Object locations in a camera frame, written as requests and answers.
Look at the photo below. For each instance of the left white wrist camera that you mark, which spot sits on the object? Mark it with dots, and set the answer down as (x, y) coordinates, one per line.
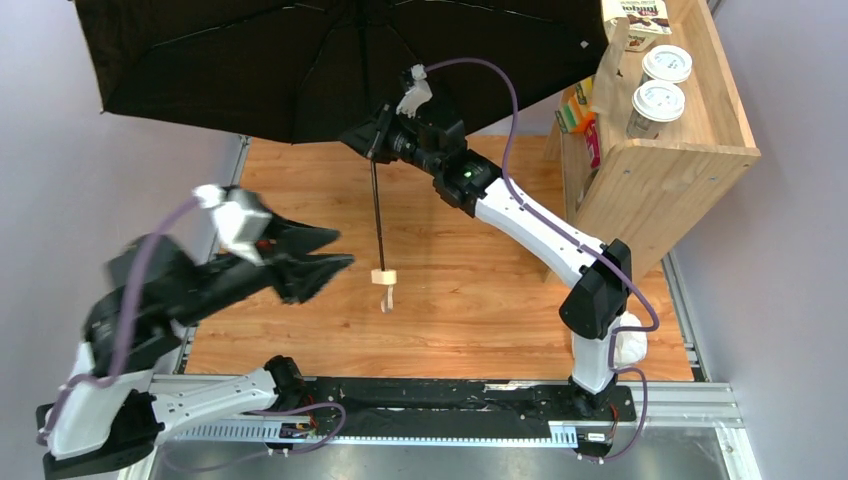
(238, 216)

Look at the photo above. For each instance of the wooden shelf unit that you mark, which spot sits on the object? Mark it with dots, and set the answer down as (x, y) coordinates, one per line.
(650, 193)

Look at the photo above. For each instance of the yellow green item on shelf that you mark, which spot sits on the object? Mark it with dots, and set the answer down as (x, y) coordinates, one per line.
(583, 91)

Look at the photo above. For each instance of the black and beige folding umbrella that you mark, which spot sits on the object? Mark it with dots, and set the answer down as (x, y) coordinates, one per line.
(301, 72)

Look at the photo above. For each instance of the white lidded cup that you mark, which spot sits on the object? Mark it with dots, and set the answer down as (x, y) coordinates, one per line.
(668, 63)
(655, 105)

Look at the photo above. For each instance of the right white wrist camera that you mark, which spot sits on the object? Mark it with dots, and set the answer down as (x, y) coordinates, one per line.
(417, 91)

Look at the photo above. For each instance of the crumpled white plastic bag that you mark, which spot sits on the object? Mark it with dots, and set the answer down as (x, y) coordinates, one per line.
(630, 348)

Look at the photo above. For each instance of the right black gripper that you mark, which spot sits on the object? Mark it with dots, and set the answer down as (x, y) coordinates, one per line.
(382, 136)

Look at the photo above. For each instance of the near white lidded cup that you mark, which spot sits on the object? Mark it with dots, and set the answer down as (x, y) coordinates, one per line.
(655, 105)

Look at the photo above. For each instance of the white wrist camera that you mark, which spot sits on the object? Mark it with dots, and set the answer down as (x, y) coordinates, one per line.
(417, 91)
(238, 216)

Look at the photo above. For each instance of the far white lidded cup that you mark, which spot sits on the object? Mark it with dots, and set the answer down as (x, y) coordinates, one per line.
(668, 63)

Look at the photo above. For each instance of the green orange sponge pack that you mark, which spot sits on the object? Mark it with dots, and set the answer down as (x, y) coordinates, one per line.
(575, 115)

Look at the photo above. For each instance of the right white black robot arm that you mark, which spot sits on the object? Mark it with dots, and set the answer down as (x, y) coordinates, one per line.
(598, 275)

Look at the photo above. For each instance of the pink package on shelf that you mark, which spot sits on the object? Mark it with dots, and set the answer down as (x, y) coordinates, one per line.
(592, 142)

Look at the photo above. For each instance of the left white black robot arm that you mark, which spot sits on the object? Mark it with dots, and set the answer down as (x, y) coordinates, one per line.
(105, 417)

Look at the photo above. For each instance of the Chobani yogurt cup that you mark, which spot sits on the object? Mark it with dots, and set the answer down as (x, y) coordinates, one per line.
(648, 21)

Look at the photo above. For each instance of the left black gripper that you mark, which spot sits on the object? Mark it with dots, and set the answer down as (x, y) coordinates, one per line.
(269, 263)

